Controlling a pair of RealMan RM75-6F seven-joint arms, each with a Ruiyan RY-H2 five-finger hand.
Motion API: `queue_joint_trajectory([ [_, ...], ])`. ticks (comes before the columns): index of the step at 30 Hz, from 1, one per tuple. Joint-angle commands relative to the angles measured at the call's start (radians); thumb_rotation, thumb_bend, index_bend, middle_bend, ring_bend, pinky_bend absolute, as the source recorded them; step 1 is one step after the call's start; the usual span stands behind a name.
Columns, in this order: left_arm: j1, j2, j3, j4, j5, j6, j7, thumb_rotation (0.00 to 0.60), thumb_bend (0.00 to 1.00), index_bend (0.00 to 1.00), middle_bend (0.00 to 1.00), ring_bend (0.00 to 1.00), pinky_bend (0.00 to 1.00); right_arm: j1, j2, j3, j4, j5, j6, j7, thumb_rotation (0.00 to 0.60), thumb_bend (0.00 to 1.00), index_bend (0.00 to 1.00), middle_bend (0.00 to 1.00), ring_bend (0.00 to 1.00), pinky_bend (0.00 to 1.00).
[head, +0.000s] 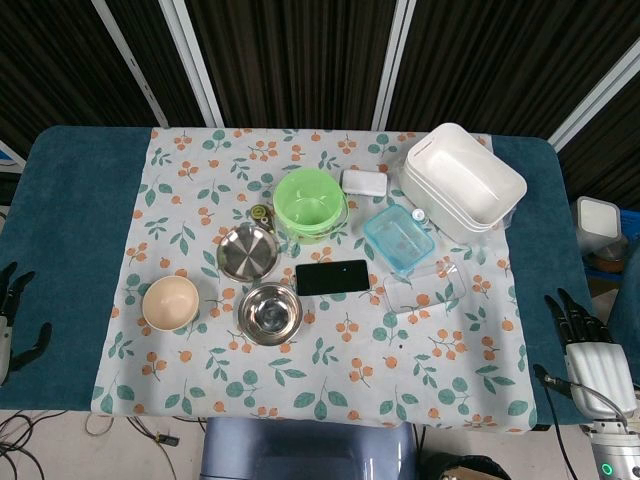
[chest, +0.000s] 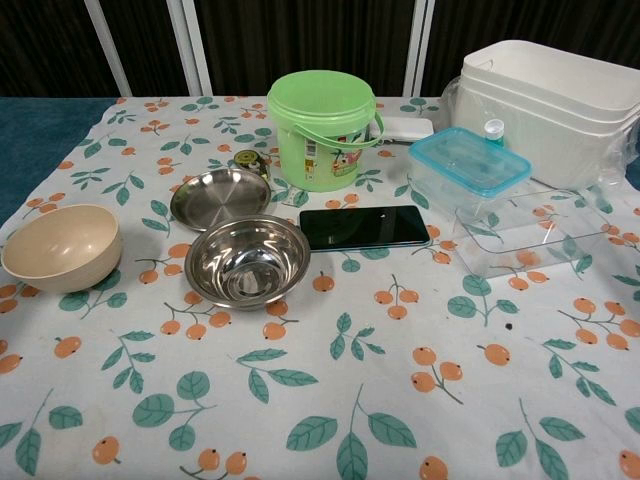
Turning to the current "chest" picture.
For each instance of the white rectangular box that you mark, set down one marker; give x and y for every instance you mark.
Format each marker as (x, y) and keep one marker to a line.
(407, 129)

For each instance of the white partition frame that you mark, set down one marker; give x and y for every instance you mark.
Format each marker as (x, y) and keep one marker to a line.
(195, 45)

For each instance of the stainless steel bowl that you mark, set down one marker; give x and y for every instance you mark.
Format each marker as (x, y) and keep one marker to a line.
(247, 260)

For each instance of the white plastic storage bin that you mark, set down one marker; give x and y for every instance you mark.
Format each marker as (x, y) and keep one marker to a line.
(560, 110)

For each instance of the beige plastic bowl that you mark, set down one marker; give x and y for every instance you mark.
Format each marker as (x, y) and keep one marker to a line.
(62, 248)

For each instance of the small dark round tin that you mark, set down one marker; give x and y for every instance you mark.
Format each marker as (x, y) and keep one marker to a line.
(248, 160)

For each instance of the clear container with blue lid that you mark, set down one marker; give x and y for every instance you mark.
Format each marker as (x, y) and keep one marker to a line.
(467, 167)

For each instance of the small bottle with blue liquid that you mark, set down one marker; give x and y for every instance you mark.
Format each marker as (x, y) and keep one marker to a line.
(494, 133)

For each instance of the white fruit-print tablecloth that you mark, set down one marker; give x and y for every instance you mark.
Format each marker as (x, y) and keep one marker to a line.
(320, 380)

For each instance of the stainless steel plate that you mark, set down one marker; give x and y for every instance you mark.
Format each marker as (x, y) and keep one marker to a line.
(220, 198)

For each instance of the black smartphone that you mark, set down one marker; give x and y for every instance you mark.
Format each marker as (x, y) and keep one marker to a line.
(364, 226)

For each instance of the clear plastic box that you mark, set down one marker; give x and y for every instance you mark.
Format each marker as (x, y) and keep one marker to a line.
(535, 235)

